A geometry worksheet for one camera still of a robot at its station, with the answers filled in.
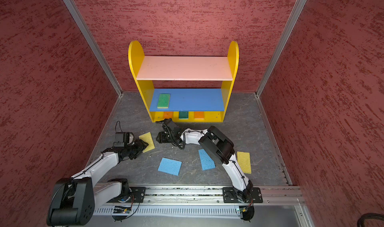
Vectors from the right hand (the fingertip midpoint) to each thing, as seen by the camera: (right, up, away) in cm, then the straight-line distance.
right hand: (158, 142), depth 91 cm
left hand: (-6, -3, -3) cm, 8 cm away
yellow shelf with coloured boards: (+16, +37, +31) cm, 51 cm away
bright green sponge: (+3, +26, +3) cm, 26 cm away
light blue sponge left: (+9, -11, -9) cm, 17 cm away
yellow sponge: (-8, +2, +3) cm, 9 cm away
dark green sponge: (+15, +17, +12) cm, 25 cm away
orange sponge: (+26, +16, +15) cm, 34 cm away
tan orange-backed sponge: (+4, +17, +11) cm, 21 cm away
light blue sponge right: (+30, -10, -8) cm, 33 cm away
